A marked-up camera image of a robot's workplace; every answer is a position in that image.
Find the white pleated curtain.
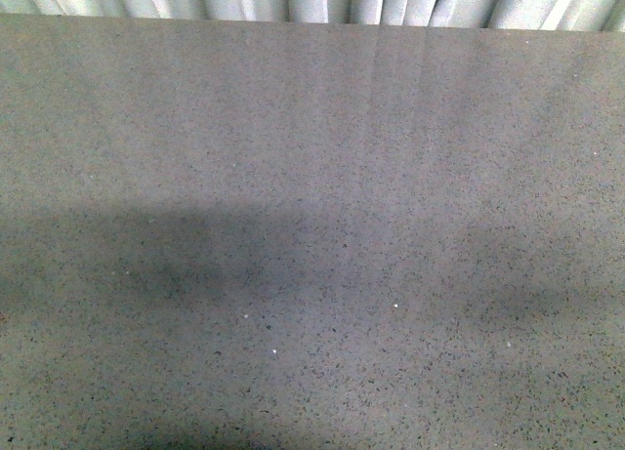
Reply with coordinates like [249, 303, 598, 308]
[1, 0, 624, 32]

